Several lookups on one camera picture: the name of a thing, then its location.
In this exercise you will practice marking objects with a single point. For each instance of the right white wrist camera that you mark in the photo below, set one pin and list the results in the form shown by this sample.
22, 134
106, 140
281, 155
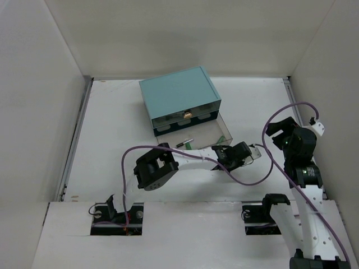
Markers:
316, 126

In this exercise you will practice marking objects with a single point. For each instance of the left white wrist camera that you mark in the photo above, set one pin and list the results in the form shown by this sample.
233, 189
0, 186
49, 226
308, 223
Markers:
254, 155

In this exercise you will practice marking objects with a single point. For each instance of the teal drawer box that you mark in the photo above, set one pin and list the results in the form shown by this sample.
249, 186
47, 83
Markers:
178, 91

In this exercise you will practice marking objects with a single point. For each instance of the green lipstick tube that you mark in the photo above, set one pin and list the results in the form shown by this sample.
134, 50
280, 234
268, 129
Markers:
221, 139

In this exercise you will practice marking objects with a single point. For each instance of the black clear mascara tube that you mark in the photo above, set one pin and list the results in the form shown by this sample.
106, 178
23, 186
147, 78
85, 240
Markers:
184, 143

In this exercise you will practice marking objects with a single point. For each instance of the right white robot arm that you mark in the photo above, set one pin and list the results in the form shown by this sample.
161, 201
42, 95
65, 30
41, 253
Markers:
311, 241

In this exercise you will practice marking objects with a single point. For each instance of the clear drawer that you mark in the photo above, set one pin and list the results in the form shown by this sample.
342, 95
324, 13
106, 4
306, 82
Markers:
204, 134
185, 114

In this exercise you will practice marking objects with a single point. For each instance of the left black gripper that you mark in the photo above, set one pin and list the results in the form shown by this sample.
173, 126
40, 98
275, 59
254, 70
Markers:
243, 151

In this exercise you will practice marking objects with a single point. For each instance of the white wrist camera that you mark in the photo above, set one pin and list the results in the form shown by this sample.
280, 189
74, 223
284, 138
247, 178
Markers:
316, 126
254, 155

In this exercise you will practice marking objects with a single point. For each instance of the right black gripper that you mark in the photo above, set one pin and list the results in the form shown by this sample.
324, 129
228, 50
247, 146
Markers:
286, 125

